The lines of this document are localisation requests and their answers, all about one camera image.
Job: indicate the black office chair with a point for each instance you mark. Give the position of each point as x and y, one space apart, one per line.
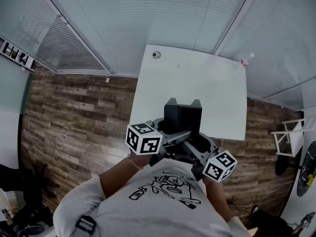
22 181

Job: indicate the clear plastic water bottle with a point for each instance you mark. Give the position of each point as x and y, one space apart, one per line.
244 61

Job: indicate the person's left forearm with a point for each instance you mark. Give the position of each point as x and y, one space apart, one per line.
118 179

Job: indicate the grey printed t-shirt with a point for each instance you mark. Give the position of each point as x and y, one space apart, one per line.
148 218

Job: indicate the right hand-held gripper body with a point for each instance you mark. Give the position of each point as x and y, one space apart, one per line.
219 167

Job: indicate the black box device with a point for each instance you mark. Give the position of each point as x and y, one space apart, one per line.
184 117

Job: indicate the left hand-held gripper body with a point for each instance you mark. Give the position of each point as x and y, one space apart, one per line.
144 139

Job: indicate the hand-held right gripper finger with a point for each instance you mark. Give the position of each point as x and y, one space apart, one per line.
196 150
207 143

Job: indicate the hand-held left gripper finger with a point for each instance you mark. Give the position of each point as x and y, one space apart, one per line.
160 126
176 137

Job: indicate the white wall rail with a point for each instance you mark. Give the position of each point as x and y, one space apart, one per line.
14 54

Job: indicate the person's right forearm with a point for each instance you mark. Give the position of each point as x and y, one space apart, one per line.
217 196

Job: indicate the black round pedestal table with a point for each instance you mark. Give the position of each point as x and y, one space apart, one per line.
307 171

